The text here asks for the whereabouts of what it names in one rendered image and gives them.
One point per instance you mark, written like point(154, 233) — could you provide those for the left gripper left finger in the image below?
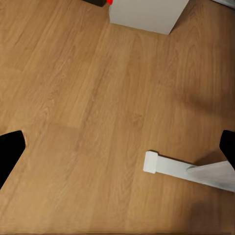
point(12, 146)

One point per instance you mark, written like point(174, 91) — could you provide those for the desk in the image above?
point(219, 175)

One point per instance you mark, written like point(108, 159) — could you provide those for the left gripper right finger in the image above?
point(227, 146)

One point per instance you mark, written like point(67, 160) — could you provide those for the desktop computer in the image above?
point(152, 15)

